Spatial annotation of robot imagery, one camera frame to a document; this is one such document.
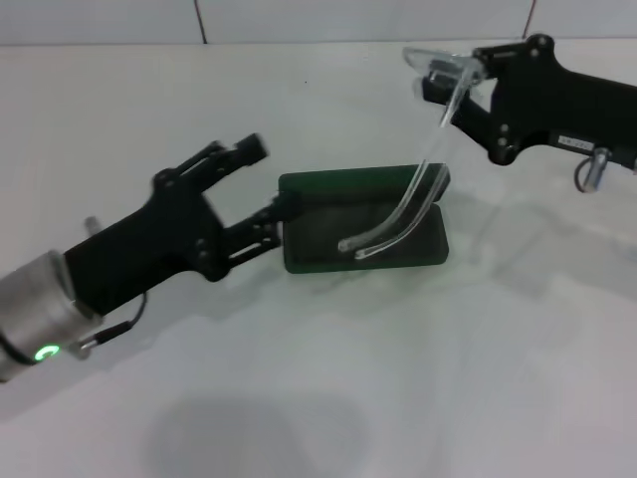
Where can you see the silver left gripper connector stub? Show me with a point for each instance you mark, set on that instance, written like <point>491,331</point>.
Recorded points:
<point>92,225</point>

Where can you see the green glasses case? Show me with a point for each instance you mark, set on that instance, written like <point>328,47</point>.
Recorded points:
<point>323,199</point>

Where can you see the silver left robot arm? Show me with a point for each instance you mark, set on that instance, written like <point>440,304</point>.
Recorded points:
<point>35,309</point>

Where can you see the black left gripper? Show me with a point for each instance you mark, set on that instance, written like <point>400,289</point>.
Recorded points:
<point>149,254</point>

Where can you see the silver right gripper connector stub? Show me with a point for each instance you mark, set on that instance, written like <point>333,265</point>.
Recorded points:
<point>596,169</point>

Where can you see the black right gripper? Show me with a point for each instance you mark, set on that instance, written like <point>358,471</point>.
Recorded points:
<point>547,99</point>

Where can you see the silver gripper connector stub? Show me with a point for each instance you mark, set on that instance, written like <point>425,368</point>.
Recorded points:
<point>92,225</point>
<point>596,169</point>

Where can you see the clear plastic glasses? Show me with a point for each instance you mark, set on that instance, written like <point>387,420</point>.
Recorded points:
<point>423,176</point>

